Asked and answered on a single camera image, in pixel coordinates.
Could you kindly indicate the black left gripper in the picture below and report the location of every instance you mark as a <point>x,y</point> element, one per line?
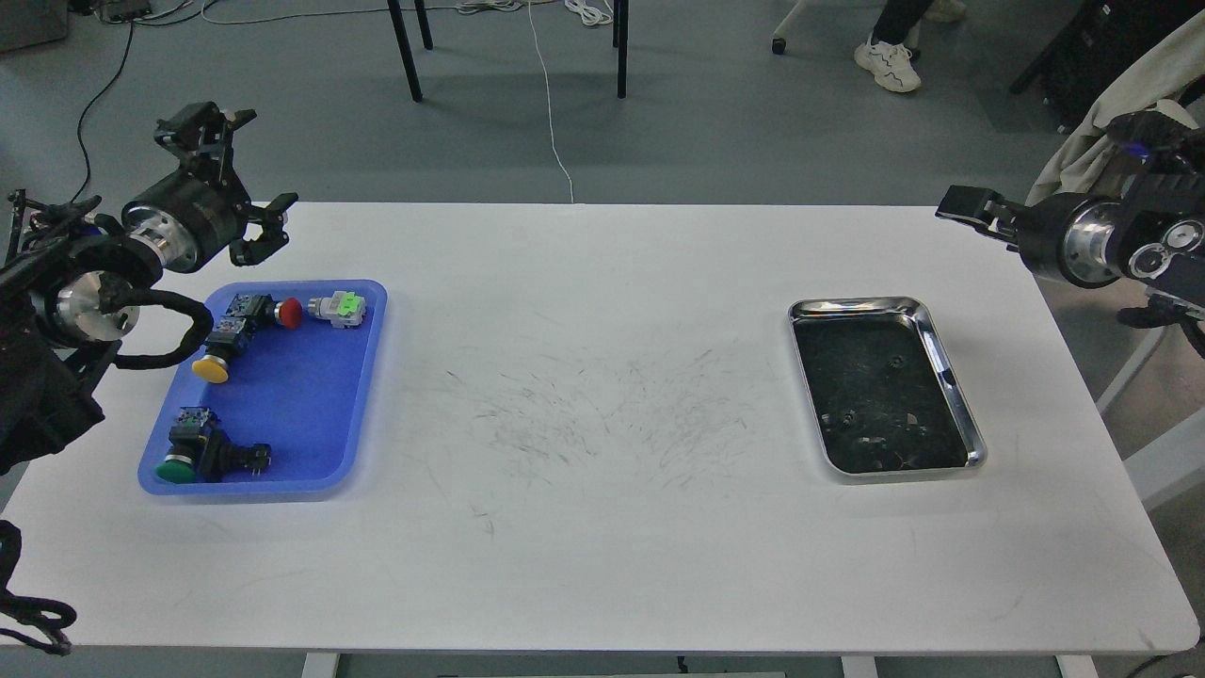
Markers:
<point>203,207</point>

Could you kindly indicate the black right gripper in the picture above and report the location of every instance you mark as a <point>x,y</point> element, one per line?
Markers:
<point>1062,238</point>

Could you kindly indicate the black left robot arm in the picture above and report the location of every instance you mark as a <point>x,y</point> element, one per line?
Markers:
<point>79,287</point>

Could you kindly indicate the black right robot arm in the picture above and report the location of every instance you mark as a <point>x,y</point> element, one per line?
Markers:
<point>1150,233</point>

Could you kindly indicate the beige cloth on chair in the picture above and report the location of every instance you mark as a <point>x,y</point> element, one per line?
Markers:
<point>1151,83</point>

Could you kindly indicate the red mushroom push button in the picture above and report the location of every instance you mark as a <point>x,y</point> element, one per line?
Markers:
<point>260,311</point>

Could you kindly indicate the white sneaker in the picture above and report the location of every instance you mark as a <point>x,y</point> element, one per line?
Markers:
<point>890,65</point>

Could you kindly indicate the steel tray with black mat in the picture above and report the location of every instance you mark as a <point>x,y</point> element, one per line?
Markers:
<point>913,423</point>

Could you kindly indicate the blue plastic tray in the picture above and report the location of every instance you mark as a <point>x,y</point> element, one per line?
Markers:
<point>303,392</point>

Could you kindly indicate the black chair leg left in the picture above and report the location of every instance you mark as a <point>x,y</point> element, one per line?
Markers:
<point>395,13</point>

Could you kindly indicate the black chair leg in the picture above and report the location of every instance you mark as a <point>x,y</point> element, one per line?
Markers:
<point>395,13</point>
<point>620,20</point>

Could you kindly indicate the black chair leg right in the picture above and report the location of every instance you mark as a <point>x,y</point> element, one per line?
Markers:
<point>620,20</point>

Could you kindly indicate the yellow push button switch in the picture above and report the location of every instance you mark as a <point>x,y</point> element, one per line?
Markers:
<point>228,340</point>

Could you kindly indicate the grey switch with green label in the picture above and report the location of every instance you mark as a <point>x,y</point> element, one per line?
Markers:
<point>342,309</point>

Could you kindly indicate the green push button switch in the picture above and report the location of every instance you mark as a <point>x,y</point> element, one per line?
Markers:
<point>193,442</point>

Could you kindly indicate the black switch contact block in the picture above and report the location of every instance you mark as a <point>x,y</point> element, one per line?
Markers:
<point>221,456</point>

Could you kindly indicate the white chair frame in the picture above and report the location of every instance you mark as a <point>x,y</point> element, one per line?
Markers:
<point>1173,463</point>

